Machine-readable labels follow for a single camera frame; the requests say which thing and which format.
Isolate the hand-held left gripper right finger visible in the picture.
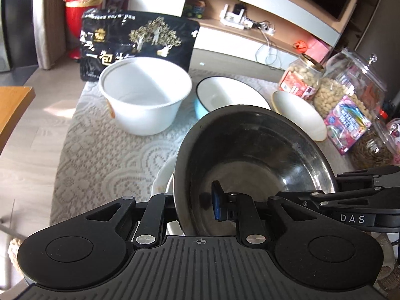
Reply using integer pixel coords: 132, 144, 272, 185
211, 180, 326, 246

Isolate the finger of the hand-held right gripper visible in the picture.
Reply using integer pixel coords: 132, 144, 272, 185
277, 187, 400, 215
336, 165, 400, 192

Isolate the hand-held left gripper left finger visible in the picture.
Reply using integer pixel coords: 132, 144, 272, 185
84, 193, 180, 246

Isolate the stainless steel bowl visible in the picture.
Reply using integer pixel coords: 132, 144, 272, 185
173, 105, 337, 236

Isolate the white plastic bowl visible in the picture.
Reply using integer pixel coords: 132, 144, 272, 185
98, 57, 193, 136

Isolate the blue enamel bowl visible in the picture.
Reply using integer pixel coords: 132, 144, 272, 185
194, 76, 272, 121

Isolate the sunflower seed jar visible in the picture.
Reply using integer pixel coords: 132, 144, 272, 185
348, 117, 400, 171

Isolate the pink patterned clear jar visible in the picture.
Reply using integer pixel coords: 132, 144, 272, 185
387, 118, 400, 166

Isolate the pink candy bag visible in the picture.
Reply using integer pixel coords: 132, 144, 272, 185
324, 96, 373, 156

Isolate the white lace tablecloth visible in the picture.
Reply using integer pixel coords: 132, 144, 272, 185
50, 69, 344, 226

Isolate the large clear nut jar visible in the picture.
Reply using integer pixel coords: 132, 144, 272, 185
313, 47, 387, 122

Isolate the gold-rimmed white dish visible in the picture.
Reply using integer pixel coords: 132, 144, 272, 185
271, 90, 328, 141

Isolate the peanut jar with red label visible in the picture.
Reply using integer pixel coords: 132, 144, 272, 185
279, 54, 326, 101

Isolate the pink box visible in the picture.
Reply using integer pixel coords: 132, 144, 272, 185
308, 39, 331, 61

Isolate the white and wood cabinet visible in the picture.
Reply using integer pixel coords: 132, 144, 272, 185
128, 0, 376, 69

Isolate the wooden side table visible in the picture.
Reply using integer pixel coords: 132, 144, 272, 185
0, 87, 36, 157

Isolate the black printed bag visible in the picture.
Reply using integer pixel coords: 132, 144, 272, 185
79, 10, 201, 82

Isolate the white power strip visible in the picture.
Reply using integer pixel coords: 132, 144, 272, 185
250, 21, 277, 36

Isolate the white charging dock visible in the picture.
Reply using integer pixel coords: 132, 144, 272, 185
220, 4, 254, 30

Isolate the toy truck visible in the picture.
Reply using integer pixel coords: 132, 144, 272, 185
183, 0, 206, 19

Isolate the red container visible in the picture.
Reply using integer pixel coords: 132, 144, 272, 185
62, 0, 105, 59

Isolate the beige curtain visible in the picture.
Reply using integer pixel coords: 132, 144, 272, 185
33, 0, 68, 69

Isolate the dark grey appliance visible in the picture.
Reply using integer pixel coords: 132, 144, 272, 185
0, 0, 35, 72

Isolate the beige rope post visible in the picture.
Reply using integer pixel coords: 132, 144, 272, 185
373, 234, 397, 292

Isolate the white cable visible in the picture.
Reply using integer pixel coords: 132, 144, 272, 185
254, 33, 283, 69

